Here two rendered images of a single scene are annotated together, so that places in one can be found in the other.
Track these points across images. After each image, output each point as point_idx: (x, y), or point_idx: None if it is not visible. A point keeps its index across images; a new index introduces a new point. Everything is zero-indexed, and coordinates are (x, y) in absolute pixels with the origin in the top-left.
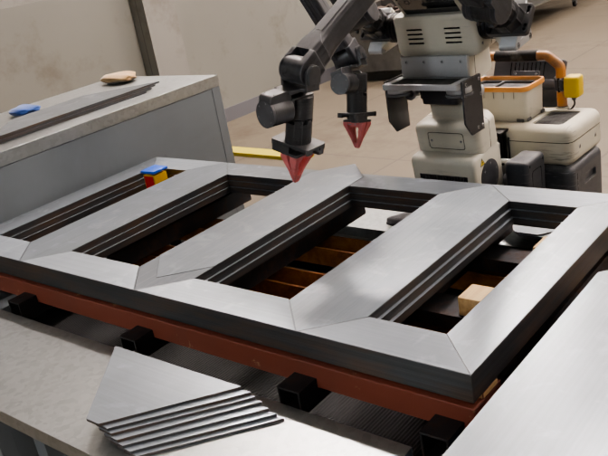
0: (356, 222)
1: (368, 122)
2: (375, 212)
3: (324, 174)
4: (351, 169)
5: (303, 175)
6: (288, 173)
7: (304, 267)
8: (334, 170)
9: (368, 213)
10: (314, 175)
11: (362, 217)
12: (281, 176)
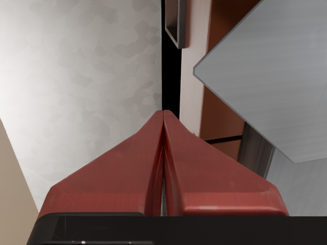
0: (133, 27)
1: (118, 201)
2: (52, 19)
3: (322, 107)
4: (276, 28)
5: (325, 160)
6: (294, 212)
7: (177, 84)
8: (283, 99)
9: (73, 31)
10: (326, 133)
11: (101, 31)
12: (322, 205)
